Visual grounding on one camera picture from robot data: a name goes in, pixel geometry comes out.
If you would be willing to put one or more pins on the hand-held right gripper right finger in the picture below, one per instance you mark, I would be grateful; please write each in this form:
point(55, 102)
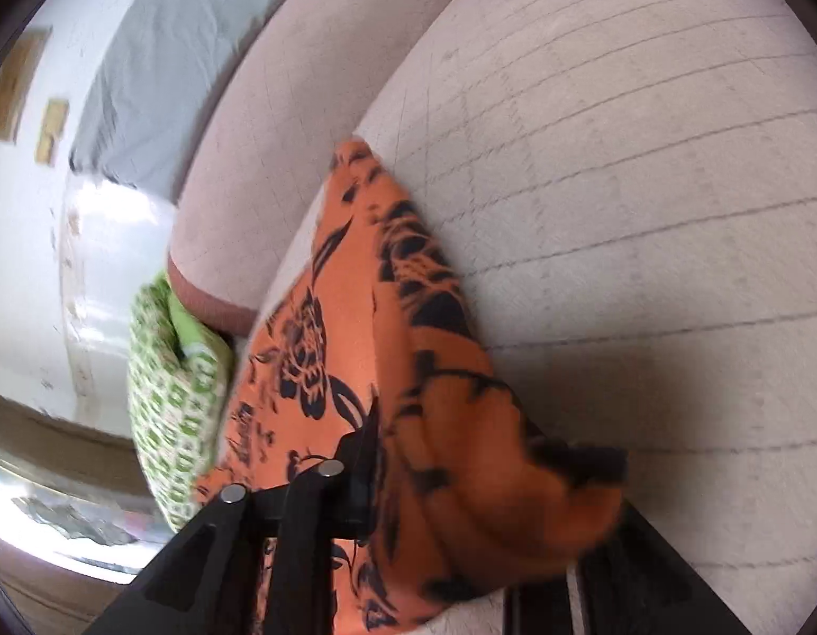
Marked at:
point(620, 582)

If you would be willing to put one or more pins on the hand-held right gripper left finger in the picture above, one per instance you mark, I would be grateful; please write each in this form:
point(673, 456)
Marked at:
point(355, 476)

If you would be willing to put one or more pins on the orange floral shirt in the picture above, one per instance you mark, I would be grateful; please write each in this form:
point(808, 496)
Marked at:
point(408, 410)

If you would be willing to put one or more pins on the green checked pillow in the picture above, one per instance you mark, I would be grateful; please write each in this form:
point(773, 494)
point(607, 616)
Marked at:
point(174, 410)

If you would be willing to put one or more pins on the pink bolster cushion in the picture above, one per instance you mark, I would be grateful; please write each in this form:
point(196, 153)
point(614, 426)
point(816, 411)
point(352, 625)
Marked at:
point(296, 132)

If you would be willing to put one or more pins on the bed with pink quilted cover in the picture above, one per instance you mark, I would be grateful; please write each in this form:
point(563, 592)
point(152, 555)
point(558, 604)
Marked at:
point(613, 211)

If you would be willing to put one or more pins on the grey pillow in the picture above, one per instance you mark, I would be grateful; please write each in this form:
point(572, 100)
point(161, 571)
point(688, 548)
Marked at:
point(177, 66)

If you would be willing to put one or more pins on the beige wall switch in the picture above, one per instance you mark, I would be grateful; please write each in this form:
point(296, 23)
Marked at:
point(46, 151)
point(55, 118)

